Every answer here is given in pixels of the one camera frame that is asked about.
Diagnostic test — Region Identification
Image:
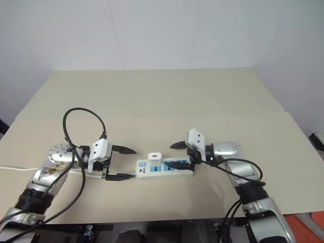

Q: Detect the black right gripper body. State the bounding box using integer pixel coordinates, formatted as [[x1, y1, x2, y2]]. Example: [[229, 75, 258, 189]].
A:
[[186, 147, 204, 175]]

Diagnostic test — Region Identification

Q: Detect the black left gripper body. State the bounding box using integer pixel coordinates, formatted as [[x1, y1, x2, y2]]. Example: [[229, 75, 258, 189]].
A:
[[91, 157, 112, 181]]

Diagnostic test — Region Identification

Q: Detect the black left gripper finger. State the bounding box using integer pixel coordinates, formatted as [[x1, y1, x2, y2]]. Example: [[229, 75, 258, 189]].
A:
[[105, 173, 135, 182], [111, 145, 138, 155]]

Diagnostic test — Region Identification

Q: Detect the white power strip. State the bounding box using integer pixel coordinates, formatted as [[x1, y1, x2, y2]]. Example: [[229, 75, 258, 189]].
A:
[[136, 156, 195, 178]]

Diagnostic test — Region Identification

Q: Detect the white charger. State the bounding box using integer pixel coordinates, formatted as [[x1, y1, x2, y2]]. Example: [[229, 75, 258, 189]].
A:
[[147, 152, 163, 166]]

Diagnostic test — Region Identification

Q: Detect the dark rounded shape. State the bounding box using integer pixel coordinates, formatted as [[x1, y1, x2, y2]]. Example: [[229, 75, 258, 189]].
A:
[[116, 229, 147, 243]]

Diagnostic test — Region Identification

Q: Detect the dark object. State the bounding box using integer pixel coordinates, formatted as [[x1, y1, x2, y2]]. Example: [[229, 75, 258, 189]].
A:
[[0, 116, 11, 140]]

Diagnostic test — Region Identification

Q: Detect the black and white box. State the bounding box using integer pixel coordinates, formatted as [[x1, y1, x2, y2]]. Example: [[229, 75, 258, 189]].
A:
[[308, 131, 324, 153]]

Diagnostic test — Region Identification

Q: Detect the orange object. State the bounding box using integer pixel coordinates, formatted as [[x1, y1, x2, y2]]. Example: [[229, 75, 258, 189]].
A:
[[283, 212, 324, 243]]

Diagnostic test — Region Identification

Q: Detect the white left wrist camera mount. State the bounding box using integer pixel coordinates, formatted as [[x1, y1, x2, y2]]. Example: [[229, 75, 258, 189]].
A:
[[87, 138, 113, 174]]

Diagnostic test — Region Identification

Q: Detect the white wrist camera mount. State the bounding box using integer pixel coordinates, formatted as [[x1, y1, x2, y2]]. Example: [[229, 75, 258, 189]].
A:
[[185, 128, 207, 153], [87, 138, 113, 174]]

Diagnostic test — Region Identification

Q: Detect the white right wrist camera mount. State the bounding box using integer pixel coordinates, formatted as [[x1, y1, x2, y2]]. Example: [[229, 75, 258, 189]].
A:
[[185, 128, 207, 153]]

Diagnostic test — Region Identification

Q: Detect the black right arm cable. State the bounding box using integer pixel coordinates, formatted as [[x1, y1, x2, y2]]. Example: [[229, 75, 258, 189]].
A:
[[208, 156, 266, 243]]

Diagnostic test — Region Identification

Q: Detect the white power strip cord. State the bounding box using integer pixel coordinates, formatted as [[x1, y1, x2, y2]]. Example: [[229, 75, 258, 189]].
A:
[[0, 165, 105, 179]]

